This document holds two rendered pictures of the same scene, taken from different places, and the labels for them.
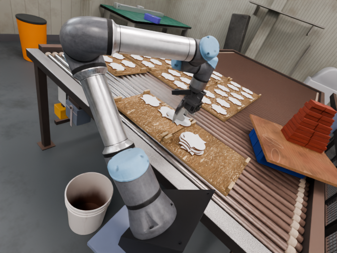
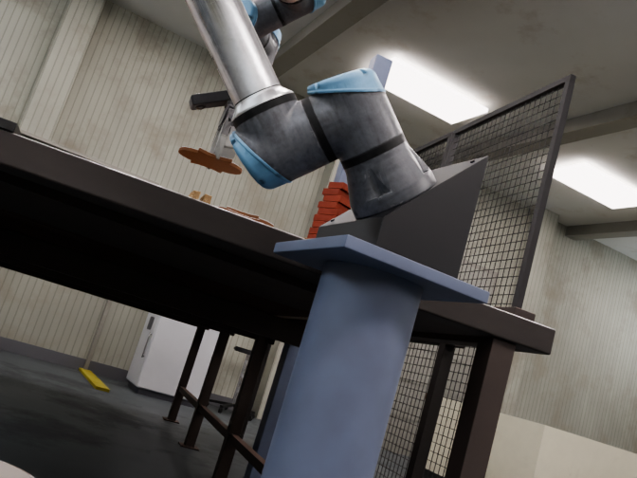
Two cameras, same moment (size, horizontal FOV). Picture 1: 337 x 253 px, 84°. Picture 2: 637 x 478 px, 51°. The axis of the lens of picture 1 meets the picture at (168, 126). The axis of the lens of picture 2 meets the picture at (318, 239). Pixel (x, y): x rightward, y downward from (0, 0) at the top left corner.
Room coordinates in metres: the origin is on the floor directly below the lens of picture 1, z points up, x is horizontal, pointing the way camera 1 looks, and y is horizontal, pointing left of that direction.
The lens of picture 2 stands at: (-0.38, 0.77, 0.67)
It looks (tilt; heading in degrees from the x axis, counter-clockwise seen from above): 11 degrees up; 316
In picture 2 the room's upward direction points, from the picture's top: 17 degrees clockwise
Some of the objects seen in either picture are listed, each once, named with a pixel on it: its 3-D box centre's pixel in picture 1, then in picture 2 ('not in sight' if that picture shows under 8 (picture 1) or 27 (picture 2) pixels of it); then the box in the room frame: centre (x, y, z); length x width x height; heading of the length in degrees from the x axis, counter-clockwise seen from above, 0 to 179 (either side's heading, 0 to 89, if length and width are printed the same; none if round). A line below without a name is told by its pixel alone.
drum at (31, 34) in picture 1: (33, 39); not in sight; (2.76, 2.50, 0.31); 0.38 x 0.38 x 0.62
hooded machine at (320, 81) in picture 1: (314, 92); (180, 331); (5.31, -3.21, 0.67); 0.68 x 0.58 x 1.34; 70
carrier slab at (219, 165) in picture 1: (206, 152); not in sight; (0.84, -0.25, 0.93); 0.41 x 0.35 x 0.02; 64
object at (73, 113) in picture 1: (77, 112); not in sight; (0.95, 0.59, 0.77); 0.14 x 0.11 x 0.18; 63
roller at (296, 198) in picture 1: (170, 109); not in sight; (1.21, 0.03, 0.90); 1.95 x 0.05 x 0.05; 63
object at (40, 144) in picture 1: (43, 109); not in sight; (1.22, 1.07, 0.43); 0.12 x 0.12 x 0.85; 63
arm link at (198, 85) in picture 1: (198, 83); not in sight; (0.86, -0.06, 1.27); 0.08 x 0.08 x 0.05
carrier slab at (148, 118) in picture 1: (153, 113); not in sight; (1.03, 0.12, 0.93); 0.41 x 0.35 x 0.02; 64
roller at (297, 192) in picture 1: (174, 107); not in sight; (1.26, 0.01, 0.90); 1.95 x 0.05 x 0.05; 63
